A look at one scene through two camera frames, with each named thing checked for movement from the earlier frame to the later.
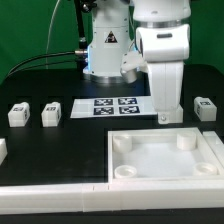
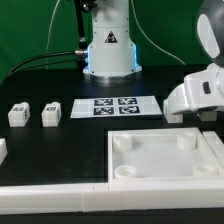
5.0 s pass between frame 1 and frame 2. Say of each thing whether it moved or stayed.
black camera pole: stayed
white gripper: moved
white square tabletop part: stayed
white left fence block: stayed
